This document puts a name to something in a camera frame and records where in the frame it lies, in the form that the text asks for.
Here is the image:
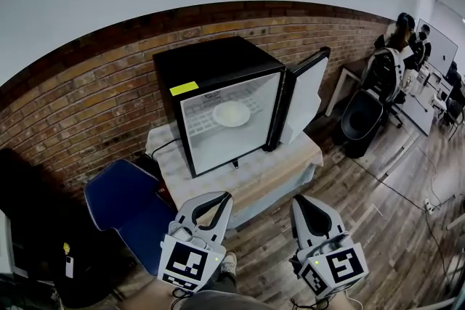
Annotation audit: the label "large black bag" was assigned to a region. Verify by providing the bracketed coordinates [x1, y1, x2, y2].
[0, 147, 123, 309]

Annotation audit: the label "white round plate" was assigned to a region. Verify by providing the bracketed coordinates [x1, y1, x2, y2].
[211, 100, 252, 128]

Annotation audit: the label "black fridge power cable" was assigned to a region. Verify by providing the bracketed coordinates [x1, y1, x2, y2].
[150, 136, 182, 161]

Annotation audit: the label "black and white office chair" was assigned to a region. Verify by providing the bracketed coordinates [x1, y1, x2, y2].
[362, 46, 405, 129]

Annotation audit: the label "white board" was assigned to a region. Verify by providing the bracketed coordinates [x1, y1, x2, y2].
[415, 18, 460, 78]

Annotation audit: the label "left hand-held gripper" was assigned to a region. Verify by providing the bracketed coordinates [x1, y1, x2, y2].
[156, 190, 234, 293]

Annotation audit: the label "black mini fridge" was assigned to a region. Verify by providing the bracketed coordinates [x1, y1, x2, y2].
[153, 35, 331, 179]

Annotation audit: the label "white desk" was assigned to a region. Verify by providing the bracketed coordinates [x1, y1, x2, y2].
[398, 76, 437, 137]

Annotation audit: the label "white frame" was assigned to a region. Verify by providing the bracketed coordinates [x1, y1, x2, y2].
[324, 68, 363, 118]

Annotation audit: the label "black floor cable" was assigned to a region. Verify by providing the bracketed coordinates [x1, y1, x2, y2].
[347, 155, 429, 212]

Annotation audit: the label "white floor cable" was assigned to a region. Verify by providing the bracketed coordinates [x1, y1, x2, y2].
[429, 173, 457, 208]

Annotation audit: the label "black round bin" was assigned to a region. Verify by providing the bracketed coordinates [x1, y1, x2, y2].
[340, 89, 387, 159]

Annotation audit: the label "white wire fridge shelf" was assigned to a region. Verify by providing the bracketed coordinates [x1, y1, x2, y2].
[181, 93, 269, 137]

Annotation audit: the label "table with white cloth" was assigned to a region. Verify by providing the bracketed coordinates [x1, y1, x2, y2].
[145, 123, 324, 229]

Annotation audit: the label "yellow sticker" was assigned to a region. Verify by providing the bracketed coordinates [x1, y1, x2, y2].
[169, 81, 200, 97]

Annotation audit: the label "person's dark trousers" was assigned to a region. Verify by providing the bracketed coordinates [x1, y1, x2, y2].
[179, 270, 279, 310]

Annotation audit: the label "blue padded chair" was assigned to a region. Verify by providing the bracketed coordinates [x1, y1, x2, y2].
[84, 159, 179, 277]

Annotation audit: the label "person's beige shoe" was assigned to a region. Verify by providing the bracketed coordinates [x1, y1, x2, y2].
[220, 251, 238, 275]

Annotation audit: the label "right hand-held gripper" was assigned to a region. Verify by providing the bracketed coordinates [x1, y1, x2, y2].
[290, 194, 370, 300]

